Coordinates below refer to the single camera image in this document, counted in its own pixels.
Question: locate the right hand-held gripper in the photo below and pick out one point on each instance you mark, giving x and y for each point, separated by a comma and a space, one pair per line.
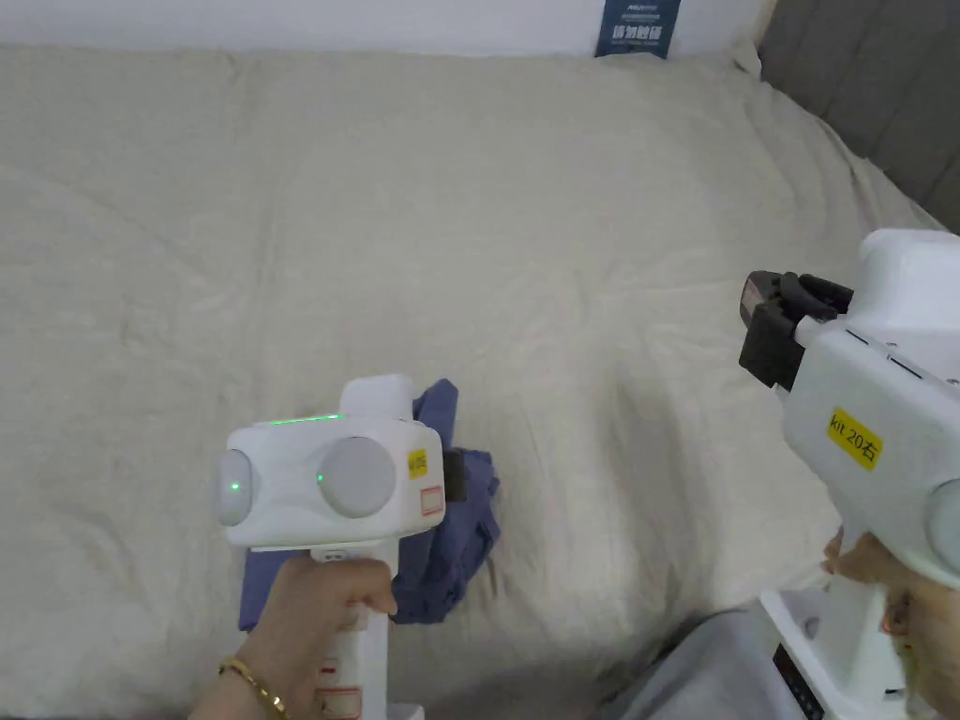
870, 390

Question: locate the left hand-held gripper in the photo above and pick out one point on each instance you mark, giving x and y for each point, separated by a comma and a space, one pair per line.
300, 472

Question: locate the dark blue shirt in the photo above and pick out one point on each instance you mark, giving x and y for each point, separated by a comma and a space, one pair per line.
457, 540

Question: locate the person's left forearm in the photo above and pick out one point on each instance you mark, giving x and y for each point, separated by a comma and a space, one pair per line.
225, 697

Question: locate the person's left hand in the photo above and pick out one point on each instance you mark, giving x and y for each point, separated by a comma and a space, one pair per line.
315, 607

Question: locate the person's right hand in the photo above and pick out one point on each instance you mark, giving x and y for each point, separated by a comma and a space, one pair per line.
934, 645

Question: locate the grey padded headboard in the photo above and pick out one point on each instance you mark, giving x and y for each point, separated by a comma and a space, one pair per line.
877, 82

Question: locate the bed with beige sheet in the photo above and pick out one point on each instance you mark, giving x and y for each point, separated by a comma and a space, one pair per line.
480, 225

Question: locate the blue sign with white print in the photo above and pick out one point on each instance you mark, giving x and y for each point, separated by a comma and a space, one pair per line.
634, 30

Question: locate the white device with black panel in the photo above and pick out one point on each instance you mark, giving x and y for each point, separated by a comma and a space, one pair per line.
795, 660

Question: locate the person's legs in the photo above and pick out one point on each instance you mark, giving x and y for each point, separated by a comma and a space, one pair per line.
697, 667

